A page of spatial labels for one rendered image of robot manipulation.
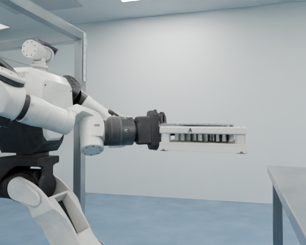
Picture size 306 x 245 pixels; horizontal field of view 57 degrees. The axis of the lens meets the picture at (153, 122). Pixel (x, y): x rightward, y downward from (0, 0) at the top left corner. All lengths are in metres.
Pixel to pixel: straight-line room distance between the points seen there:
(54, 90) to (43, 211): 0.43
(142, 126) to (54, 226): 0.50
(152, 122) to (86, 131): 0.20
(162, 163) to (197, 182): 0.61
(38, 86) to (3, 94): 0.35
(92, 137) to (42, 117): 0.15
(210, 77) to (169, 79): 0.64
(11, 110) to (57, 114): 0.11
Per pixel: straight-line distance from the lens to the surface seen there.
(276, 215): 1.49
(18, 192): 1.13
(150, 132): 0.85
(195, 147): 0.81
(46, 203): 1.08
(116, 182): 4.81
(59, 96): 1.13
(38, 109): 0.73
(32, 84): 1.05
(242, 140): 0.81
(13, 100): 0.71
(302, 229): 0.60
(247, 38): 4.62
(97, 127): 0.81
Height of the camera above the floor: 1.08
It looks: 1 degrees up
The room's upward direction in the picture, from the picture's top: straight up
